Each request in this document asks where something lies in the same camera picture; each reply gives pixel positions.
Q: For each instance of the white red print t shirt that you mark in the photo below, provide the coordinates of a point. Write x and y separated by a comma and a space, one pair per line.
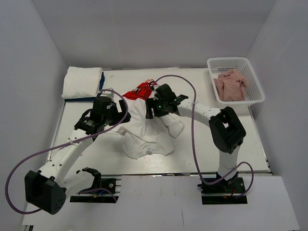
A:
136, 104

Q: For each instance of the folded white t shirt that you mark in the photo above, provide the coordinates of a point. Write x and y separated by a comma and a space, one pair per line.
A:
81, 82

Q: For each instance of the white robot print t shirt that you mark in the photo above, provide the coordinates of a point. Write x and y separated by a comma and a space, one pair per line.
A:
146, 146

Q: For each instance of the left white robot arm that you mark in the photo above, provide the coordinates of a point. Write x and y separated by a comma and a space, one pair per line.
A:
49, 187

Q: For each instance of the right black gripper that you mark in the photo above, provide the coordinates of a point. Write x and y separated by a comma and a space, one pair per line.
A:
151, 103

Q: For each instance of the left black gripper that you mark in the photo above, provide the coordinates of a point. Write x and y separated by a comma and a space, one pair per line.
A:
119, 115

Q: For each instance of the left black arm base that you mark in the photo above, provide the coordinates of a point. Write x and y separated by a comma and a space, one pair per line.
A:
106, 192

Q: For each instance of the white plastic basket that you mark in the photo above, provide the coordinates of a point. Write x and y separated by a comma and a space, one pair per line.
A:
254, 92

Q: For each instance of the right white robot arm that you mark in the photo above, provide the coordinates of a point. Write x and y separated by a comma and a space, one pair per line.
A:
226, 129

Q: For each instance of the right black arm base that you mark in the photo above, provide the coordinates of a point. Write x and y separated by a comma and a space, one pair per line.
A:
219, 194

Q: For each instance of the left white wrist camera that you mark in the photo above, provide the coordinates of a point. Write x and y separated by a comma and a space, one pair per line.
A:
109, 93

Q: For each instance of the pink t shirt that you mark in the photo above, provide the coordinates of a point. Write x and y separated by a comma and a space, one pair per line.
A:
231, 86

